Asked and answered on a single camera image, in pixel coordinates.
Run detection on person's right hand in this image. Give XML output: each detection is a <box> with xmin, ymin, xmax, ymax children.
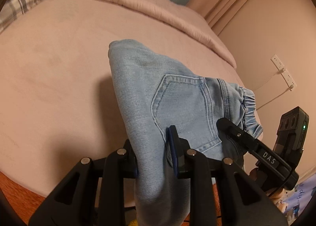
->
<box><xmin>249</xmin><ymin>168</ymin><xmax>284</xmax><ymax>204</ymax></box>

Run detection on white wall power strip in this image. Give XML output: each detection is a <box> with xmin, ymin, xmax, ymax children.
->
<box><xmin>271</xmin><ymin>54</ymin><xmax>297</xmax><ymax>91</ymax></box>

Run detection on black camera box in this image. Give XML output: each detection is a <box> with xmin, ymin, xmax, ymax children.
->
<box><xmin>273</xmin><ymin>107</ymin><xmax>309</xmax><ymax>176</ymax></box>

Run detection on white power cable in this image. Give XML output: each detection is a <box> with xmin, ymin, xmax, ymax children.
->
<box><xmin>251</xmin><ymin>69</ymin><xmax>293</xmax><ymax>112</ymax></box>

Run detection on light blue denim pants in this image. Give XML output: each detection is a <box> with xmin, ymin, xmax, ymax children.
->
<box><xmin>108</xmin><ymin>39</ymin><xmax>263</xmax><ymax>225</ymax></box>

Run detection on pink bed sheet mattress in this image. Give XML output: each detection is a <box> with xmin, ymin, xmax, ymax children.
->
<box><xmin>1</xmin><ymin>0</ymin><xmax>242</xmax><ymax>196</ymax></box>

